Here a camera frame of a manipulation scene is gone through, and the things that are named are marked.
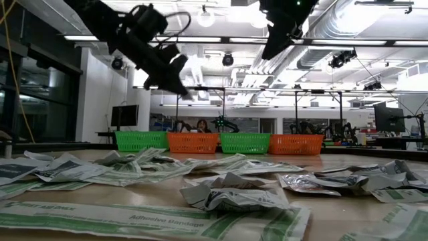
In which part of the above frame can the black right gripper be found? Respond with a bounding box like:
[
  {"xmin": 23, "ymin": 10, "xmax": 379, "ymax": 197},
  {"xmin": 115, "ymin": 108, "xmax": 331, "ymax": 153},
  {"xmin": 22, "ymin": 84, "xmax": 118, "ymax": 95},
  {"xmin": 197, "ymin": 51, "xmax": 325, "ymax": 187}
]
[{"xmin": 259, "ymin": 0, "xmax": 318, "ymax": 61}]

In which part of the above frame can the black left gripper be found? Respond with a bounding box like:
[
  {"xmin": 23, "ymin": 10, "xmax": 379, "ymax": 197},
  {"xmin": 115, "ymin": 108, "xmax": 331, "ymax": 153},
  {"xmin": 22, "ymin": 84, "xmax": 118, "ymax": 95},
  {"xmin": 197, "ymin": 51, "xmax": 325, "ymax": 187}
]
[{"xmin": 116, "ymin": 28, "xmax": 189, "ymax": 96}]

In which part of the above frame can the long ceiling light strip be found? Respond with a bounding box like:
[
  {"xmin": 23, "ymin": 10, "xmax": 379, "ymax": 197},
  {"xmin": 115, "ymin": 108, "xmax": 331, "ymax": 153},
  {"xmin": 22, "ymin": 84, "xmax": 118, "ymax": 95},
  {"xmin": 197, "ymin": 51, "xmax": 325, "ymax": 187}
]
[
  {"xmin": 148, "ymin": 36, "xmax": 222, "ymax": 43},
  {"xmin": 229, "ymin": 37, "xmax": 267, "ymax": 44},
  {"xmin": 310, "ymin": 39, "xmax": 387, "ymax": 46},
  {"xmin": 63, "ymin": 35, "xmax": 101, "ymax": 42}
]

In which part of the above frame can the person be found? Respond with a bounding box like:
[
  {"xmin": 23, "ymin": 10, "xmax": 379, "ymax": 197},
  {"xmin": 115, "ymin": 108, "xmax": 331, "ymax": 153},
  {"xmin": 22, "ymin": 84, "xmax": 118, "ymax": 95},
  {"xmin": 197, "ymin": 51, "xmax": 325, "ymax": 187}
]
[{"xmin": 196, "ymin": 118, "xmax": 213, "ymax": 134}]

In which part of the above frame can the round pendant lamp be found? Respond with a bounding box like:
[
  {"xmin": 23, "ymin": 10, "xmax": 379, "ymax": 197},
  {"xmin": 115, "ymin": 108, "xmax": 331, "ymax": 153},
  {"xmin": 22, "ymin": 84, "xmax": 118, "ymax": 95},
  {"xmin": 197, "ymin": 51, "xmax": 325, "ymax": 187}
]
[{"xmin": 196, "ymin": 7, "xmax": 216, "ymax": 27}]

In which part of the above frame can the black monitor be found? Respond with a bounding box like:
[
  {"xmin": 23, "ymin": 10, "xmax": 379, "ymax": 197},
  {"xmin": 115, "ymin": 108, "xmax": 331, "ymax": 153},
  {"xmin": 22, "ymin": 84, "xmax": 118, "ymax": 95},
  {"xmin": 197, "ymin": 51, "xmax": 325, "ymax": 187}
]
[
  {"xmin": 373, "ymin": 102, "xmax": 406, "ymax": 133},
  {"xmin": 110, "ymin": 104, "xmax": 140, "ymax": 127}
]

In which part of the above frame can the orange plastic basket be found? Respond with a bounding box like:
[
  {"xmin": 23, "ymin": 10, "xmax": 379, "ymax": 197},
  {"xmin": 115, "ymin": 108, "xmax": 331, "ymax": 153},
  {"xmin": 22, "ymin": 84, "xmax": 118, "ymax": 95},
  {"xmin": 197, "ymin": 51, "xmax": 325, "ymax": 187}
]
[
  {"xmin": 268, "ymin": 134, "xmax": 325, "ymax": 156},
  {"xmin": 167, "ymin": 132, "xmax": 220, "ymax": 155}
]

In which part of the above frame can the green plastic basket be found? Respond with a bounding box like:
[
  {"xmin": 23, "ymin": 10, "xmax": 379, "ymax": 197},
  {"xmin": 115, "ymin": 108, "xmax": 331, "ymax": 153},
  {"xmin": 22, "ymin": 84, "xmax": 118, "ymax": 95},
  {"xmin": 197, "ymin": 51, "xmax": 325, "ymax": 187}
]
[
  {"xmin": 219, "ymin": 133, "xmax": 272, "ymax": 155},
  {"xmin": 115, "ymin": 131, "xmax": 170, "ymax": 153}
]

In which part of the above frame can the dark side desk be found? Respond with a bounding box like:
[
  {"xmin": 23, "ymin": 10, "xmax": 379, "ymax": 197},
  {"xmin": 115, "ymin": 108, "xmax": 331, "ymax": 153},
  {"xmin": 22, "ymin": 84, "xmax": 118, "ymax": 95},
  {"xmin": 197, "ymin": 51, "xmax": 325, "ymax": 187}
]
[{"xmin": 95, "ymin": 131, "xmax": 117, "ymax": 145}]

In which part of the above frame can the pile of packets on table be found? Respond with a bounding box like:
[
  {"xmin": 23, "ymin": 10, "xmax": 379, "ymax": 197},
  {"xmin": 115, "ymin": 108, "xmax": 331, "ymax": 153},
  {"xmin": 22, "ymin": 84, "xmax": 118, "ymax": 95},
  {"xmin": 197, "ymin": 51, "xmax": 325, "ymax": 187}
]
[{"xmin": 187, "ymin": 153, "xmax": 248, "ymax": 169}]

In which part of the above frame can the green striped bandage wrapper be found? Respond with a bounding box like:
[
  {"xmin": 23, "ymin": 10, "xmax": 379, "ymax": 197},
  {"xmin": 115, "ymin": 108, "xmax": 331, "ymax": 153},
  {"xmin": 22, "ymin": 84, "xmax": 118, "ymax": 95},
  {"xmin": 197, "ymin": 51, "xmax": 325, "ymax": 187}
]
[
  {"xmin": 370, "ymin": 189, "xmax": 428, "ymax": 204},
  {"xmin": 230, "ymin": 159, "xmax": 304, "ymax": 177},
  {"xmin": 0, "ymin": 180, "xmax": 93, "ymax": 202},
  {"xmin": 0, "ymin": 199, "xmax": 312, "ymax": 241},
  {"xmin": 83, "ymin": 163, "xmax": 198, "ymax": 187},
  {"xmin": 339, "ymin": 202, "xmax": 428, "ymax": 241}
]

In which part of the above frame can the black background rig frame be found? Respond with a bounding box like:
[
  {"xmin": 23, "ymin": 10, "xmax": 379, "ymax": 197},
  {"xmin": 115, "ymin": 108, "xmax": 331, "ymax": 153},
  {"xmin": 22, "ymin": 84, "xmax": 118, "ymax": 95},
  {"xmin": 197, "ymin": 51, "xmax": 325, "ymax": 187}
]
[
  {"xmin": 294, "ymin": 89, "xmax": 344, "ymax": 135},
  {"xmin": 173, "ymin": 86, "xmax": 228, "ymax": 133}
]

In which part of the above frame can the silver ventilation duct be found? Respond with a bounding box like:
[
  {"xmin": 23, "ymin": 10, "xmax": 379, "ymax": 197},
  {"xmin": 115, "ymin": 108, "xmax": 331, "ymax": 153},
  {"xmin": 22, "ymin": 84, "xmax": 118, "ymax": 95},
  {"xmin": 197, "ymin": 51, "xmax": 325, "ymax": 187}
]
[{"xmin": 250, "ymin": 19, "xmax": 365, "ymax": 80}]

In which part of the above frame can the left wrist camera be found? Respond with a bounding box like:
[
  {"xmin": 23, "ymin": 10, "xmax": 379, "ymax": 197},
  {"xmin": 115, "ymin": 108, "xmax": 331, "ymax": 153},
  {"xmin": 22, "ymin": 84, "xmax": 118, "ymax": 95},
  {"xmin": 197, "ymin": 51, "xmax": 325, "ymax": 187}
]
[{"xmin": 132, "ymin": 3, "xmax": 169, "ymax": 35}]

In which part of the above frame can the yellow hanging cable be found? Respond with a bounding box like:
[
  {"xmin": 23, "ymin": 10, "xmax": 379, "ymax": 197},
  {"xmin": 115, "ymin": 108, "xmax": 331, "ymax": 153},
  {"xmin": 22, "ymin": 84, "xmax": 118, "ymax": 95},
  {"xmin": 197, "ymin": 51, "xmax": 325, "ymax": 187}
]
[{"xmin": 0, "ymin": 0, "xmax": 36, "ymax": 144}]

